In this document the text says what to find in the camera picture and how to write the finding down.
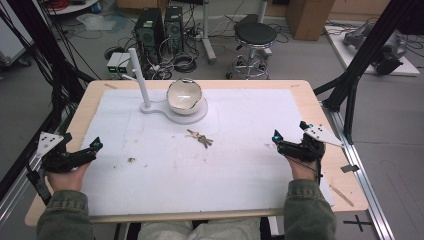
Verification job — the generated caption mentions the white board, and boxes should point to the white board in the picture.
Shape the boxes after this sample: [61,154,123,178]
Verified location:
[324,23,421,77]

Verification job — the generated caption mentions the person's right hand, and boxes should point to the person's right hand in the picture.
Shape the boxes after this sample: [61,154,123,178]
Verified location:
[288,158,319,183]

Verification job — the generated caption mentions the black tape cross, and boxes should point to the black tape cross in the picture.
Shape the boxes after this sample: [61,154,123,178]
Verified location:
[342,214,373,233]

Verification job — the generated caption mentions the white eggshell-shaped bowl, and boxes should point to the white eggshell-shaped bowl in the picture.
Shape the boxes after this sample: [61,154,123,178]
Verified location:
[165,77,204,116]

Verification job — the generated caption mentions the bunch of keys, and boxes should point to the bunch of keys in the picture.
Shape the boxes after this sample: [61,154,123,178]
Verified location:
[185,128,215,150]

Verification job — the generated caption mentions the thin wooden stick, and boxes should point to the thin wooden stick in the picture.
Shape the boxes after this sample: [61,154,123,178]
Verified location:
[328,183,355,208]

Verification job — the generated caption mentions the grey and black device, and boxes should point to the grey and black device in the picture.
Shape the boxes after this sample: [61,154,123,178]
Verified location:
[342,22,409,76]

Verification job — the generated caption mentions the white stand with pole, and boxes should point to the white stand with pole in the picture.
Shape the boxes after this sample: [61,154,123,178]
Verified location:
[121,47,210,126]

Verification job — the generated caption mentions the coiled black cable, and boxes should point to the coiled black cable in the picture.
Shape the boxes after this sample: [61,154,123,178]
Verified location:
[172,52,198,74]

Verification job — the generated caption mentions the cardboard box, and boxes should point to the cardboard box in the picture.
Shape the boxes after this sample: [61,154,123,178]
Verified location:
[285,0,337,42]

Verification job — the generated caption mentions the black tape piece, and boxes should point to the black tape piece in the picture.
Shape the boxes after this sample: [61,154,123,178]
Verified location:
[340,163,361,174]

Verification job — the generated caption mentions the small black computer tower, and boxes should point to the small black computer tower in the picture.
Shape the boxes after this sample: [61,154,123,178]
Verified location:
[163,5,185,53]

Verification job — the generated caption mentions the aluminium rail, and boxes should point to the aluminium rail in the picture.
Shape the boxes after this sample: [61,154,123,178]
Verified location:
[0,146,48,231]
[321,101,397,240]

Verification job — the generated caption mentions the white table mat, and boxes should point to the white table mat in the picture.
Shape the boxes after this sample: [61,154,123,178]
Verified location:
[79,87,335,218]

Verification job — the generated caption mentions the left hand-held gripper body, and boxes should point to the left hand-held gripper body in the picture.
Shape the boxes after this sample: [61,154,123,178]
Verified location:
[35,131,98,174]

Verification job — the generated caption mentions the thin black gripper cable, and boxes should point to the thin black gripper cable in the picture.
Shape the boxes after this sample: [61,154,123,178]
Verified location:
[285,155,324,185]

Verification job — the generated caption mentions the round white table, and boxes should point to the round white table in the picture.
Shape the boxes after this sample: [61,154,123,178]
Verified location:
[42,0,101,16]

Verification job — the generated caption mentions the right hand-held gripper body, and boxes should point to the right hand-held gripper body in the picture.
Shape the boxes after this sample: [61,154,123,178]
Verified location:
[276,124,345,164]

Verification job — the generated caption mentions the black gripper strap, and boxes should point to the black gripper strap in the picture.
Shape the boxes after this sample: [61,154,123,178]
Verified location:
[25,159,53,206]

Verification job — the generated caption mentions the white metal stand leg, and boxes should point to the white metal stand leg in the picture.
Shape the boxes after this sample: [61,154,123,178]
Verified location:
[199,0,218,65]

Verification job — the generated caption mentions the white power supply box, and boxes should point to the white power supply box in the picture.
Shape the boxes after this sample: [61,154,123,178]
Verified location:
[117,52,134,76]
[106,51,123,80]

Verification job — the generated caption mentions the black frame strut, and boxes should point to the black frame strut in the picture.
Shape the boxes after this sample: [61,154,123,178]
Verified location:
[313,0,424,145]
[0,0,96,201]

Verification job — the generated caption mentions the clear plastic sheet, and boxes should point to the clear plastic sheet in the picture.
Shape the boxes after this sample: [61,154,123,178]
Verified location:
[75,12,129,35]

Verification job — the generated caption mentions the person's left hand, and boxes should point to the person's left hand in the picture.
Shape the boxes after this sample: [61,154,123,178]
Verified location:
[46,162,91,193]

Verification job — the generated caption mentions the person's legs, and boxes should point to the person's legs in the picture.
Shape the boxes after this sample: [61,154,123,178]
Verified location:
[137,217,262,240]

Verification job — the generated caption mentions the large black computer tower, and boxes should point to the large black computer tower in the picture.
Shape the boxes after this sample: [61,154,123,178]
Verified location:
[134,7,165,69]

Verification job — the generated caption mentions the black round stool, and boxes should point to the black round stool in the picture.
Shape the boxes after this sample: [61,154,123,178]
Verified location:
[226,13,279,81]

